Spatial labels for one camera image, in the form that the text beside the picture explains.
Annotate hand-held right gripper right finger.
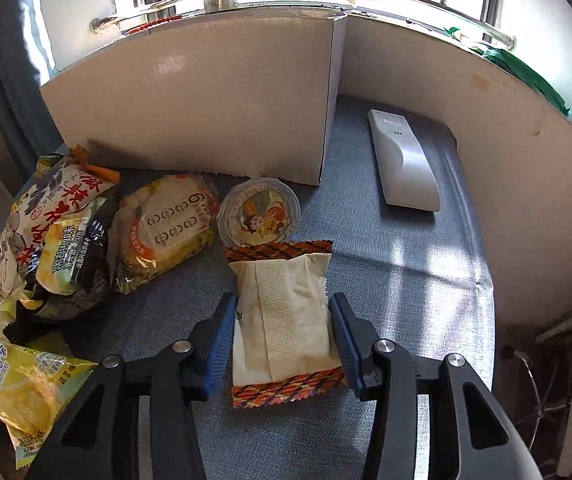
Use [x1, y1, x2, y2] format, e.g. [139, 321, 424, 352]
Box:
[328, 291, 542, 480]

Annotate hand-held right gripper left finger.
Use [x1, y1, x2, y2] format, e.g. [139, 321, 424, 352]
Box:
[26, 292, 239, 480]

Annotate cream snack packet patterned edges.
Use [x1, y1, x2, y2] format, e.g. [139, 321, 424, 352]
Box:
[226, 240, 347, 410]

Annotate round yellow cakes packet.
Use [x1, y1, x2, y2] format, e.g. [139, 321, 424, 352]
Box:
[113, 174, 220, 294]

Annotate clear jelly cup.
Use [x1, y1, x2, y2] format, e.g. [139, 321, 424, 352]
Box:
[217, 178, 302, 247]

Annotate black yellow chips packet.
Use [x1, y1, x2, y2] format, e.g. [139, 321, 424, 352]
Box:
[26, 200, 117, 321]

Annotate snack wrappers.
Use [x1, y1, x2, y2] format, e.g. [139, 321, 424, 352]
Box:
[0, 300, 99, 468]

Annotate white orange spicy snack bag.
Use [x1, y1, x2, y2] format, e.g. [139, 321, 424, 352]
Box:
[0, 145, 121, 311]

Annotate white cardboard box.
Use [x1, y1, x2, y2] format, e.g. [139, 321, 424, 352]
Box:
[39, 14, 348, 186]

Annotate grey-blue tablecloth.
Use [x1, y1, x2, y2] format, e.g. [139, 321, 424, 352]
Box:
[0, 95, 497, 480]

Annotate white remote control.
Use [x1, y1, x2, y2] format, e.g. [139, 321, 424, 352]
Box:
[368, 109, 440, 212]

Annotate green plastic bag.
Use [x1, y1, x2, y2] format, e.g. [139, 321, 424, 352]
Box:
[443, 25, 572, 121]

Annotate grey-blue curtain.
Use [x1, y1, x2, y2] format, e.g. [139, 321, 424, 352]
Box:
[0, 0, 67, 181]

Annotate metal chair frame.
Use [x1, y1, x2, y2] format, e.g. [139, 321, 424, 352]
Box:
[501, 345, 572, 441]

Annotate red beaded string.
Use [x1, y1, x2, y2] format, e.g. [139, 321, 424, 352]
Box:
[128, 15, 182, 36]

